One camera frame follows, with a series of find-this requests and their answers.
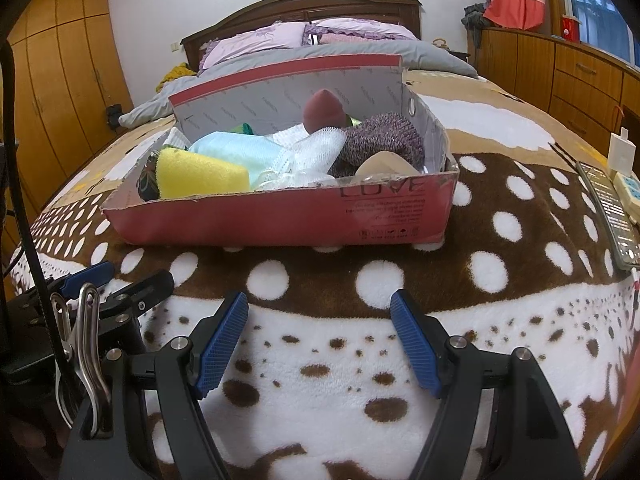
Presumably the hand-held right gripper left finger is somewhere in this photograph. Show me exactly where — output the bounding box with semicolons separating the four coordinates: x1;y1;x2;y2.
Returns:
59;291;250;480

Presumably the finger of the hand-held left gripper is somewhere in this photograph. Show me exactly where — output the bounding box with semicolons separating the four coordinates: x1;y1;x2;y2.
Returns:
47;260;117;302
97;269;177;352

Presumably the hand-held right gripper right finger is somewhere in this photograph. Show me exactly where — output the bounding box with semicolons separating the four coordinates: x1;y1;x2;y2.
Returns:
389;289;587;480

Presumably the patterned fabric pouch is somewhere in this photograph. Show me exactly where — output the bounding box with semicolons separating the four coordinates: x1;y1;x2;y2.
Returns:
137;150;163;203

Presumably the yellow sponge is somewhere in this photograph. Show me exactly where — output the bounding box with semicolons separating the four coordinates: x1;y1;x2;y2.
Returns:
155;147;251;200

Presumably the red cardboard box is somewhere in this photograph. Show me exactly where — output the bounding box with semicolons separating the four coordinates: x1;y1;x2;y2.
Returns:
100;54;461;248

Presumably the blue face mask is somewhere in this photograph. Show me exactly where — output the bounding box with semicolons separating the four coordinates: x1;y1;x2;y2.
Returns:
187;131;296;183

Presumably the clear plastic bag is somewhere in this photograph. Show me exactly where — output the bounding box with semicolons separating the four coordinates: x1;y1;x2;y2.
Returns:
252;167;336;192

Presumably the white waffle cloth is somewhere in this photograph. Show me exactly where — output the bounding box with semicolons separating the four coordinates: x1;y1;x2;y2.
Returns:
270;125;311;146

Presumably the purple knit sock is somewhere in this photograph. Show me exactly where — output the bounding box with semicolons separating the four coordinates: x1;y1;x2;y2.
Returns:
330;112;426;178

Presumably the white mesh bath pouf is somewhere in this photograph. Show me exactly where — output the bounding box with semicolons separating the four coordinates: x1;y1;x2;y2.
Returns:
287;127;348;181

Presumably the pink makeup sponge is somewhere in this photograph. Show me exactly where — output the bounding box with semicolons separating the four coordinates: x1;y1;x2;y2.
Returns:
302;89;351;133

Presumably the metal spring clip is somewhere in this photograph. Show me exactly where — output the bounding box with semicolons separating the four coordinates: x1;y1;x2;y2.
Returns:
50;282;111;431

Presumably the brown white spotted blanket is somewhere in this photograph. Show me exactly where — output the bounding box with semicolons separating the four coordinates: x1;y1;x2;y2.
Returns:
0;70;640;480

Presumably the small black device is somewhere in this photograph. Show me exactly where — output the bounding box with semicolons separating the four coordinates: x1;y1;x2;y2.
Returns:
104;104;126;133

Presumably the wooden wardrobe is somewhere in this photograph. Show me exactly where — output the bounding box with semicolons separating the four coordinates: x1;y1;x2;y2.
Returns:
5;0;133;201

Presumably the yellow knit cloth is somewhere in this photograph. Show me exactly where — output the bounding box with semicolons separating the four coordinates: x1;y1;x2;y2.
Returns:
155;62;197;92

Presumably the cream power strip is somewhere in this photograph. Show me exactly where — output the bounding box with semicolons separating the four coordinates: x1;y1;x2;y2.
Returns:
612;172;640;226

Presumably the plain lilac pillow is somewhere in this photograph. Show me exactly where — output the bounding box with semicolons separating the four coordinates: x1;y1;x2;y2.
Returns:
199;21;308;70

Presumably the white charger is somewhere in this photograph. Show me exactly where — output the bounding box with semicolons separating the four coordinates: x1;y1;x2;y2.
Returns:
607;127;638;171

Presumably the grey duvet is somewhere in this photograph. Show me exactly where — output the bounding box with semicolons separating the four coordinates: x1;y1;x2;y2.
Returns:
117;39;478;128

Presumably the wooden dresser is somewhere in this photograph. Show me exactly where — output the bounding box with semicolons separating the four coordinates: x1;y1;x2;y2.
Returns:
470;27;640;171

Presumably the dark wooden headboard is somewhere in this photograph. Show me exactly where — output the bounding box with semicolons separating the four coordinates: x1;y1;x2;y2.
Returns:
180;0;421;63

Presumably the lilac pillow with frill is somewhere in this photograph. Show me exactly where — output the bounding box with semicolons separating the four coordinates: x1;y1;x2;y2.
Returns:
305;17;418;46

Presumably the dark clothes pile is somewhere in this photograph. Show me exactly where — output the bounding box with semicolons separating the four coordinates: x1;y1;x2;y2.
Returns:
462;4;488;31

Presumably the window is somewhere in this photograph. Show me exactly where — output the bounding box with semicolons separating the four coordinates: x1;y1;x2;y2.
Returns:
562;0;640;68

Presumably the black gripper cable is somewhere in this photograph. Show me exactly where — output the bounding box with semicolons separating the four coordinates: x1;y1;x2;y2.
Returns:
0;42;66;361

